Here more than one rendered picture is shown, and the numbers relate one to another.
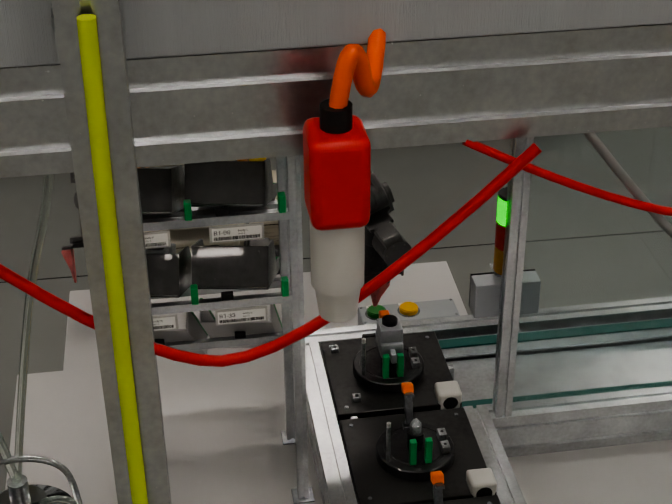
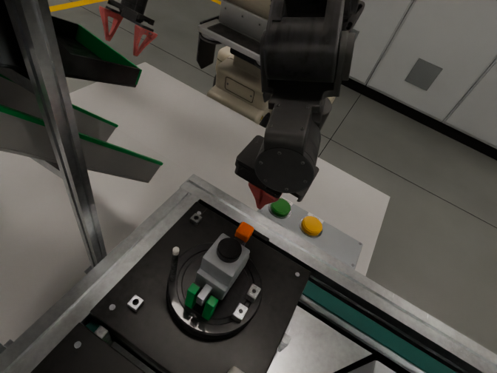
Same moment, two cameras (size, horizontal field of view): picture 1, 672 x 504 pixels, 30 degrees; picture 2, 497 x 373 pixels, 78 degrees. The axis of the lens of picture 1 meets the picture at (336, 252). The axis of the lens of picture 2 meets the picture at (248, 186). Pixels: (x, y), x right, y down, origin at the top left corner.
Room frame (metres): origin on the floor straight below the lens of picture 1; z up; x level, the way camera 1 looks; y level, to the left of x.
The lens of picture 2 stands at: (1.81, -0.18, 1.42)
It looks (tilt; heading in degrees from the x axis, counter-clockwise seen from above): 47 degrees down; 24
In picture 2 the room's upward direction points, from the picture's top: 19 degrees clockwise
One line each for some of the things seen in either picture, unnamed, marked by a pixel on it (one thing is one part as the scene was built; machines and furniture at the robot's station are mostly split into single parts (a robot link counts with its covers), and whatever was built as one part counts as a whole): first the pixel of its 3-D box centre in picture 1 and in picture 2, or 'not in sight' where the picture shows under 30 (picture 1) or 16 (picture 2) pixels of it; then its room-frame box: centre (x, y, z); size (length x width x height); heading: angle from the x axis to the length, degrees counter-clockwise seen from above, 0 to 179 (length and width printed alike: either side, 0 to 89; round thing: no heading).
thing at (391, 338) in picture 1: (390, 336); (220, 266); (1.98, -0.10, 1.06); 0.08 x 0.04 x 0.07; 8
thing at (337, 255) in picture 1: (351, 157); not in sight; (0.87, -0.01, 2.02); 0.13 x 0.08 x 0.23; 8
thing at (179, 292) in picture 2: (388, 366); (215, 286); (1.99, -0.10, 0.98); 0.14 x 0.14 x 0.02
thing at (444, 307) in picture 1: (408, 322); (305, 234); (2.22, -0.15, 0.93); 0.21 x 0.07 x 0.06; 98
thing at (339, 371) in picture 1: (388, 374); (213, 291); (1.99, -0.10, 0.96); 0.24 x 0.24 x 0.02; 8
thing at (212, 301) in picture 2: (400, 364); (209, 308); (1.95, -0.12, 1.01); 0.01 x 0.01 x 0.05; 8
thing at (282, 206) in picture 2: (376, 313); (279, 208); (2.21, -0.08, 0.96); 0.04 x 0.04 x 0.02
